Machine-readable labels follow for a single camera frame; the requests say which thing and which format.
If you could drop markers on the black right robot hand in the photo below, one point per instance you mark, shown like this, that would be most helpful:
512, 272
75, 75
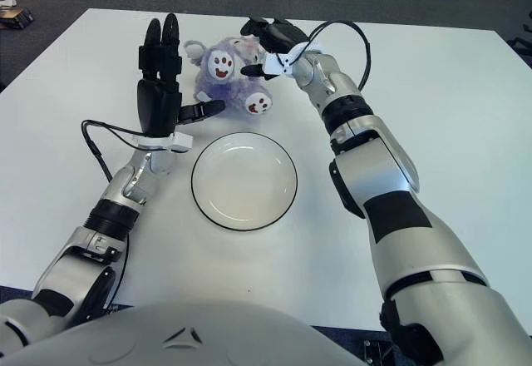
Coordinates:
280, 35

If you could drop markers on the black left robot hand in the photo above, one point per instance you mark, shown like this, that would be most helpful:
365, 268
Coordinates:
156, 104

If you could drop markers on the purple plush rabbit doll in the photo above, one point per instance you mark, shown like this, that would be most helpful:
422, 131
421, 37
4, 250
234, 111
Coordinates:
232, 89

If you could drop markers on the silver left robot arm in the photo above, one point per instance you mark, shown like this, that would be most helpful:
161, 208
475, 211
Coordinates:
62, 274

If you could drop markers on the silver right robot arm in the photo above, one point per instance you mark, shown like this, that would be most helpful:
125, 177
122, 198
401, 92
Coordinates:
374, 174

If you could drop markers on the white plate with black rim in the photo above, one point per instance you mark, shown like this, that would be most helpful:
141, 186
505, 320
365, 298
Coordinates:
244, 183

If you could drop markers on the white right wrist connector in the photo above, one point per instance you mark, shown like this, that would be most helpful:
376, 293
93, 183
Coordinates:
274, 64

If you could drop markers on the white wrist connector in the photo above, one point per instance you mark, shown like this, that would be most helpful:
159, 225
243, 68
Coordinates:
274, 64
183, 141

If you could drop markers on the white left wrist connector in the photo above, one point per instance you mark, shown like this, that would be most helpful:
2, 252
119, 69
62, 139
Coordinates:
183, 141

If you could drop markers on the black and gold box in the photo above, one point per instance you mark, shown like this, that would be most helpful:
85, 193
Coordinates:
14, 18

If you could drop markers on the grey robot torso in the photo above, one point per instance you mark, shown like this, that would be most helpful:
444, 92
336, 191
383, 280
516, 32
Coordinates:
124, 341

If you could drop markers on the black chair base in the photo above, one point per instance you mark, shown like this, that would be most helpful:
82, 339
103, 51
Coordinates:
519, 45

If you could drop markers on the metal table bracket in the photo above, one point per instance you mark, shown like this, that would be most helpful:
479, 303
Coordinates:
376, 353

